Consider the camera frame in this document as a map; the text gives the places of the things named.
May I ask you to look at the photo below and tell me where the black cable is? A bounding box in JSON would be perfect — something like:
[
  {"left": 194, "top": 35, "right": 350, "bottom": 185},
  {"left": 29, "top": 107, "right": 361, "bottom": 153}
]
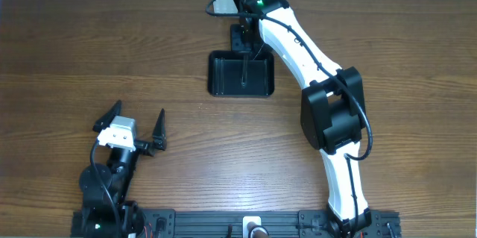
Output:
[
  {"left": 89, "top": 139, "right": 123, "bottom": 238},
  {"left": 205, "top": 0, "right": 374, "bottom": 162}
]

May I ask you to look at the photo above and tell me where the black tray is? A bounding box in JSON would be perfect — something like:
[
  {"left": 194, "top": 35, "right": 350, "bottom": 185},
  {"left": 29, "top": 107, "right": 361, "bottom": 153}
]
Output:
[{"left": 207, "top": 49, "right": 276, "bottom": 99}]

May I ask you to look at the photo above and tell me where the mounting rail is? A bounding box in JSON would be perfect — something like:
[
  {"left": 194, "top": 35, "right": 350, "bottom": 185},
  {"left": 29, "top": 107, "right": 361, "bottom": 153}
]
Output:
[{"left": 70, "top": 208, "right": 402, "bottom": 238}]

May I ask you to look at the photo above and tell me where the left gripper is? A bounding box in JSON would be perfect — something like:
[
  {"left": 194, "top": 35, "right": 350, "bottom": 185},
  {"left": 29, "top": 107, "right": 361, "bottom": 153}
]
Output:
[{"left": 92, "top": 98, "right": 168, "bottom": 158}]

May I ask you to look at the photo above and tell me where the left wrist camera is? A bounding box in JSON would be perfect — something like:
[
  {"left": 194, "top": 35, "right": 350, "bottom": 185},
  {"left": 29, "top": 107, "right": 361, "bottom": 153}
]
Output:
[{"left": 97, "top": 115, "right": 139, "bottom": 152}]

